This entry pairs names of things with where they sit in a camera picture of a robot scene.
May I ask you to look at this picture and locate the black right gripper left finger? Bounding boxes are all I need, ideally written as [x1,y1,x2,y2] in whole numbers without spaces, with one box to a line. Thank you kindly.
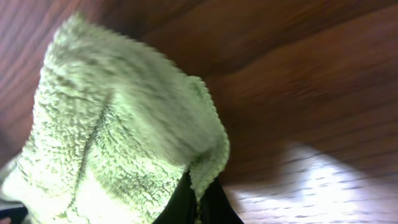
[153,172,197,224]

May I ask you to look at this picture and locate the light green microfiber cloth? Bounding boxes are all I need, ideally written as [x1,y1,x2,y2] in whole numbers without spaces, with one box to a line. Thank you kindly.
[1,14,229,223]

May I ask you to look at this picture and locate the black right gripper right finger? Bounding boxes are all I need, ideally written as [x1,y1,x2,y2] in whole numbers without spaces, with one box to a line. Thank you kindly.
[200,178,244,224]

